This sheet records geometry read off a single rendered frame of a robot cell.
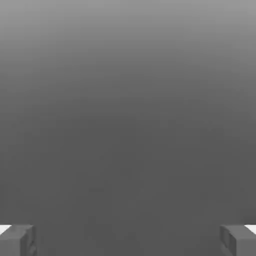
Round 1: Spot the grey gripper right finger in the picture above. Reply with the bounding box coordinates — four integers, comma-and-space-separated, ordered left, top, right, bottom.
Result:
219, 224, 256, 256

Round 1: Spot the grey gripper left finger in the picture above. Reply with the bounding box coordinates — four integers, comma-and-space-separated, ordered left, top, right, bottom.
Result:
0, 224, 38, 256

